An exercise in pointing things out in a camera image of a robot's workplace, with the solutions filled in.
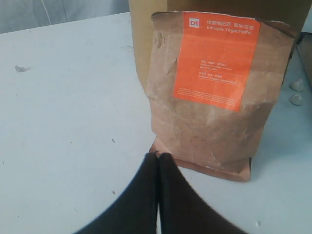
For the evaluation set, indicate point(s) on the small grey paper scrap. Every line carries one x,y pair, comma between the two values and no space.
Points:
22,69

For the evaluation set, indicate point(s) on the brown paper shopping bag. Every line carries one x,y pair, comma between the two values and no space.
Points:
291,12

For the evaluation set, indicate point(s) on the kraft coffee pouch orange label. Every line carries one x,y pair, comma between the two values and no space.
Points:
213,81

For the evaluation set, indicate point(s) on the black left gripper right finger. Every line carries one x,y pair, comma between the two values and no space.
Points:
182,210

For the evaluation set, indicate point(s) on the spaghetti pack dark wrapper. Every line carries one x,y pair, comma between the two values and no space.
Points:
304,47

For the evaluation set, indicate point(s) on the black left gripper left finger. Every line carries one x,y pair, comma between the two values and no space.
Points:
135,210

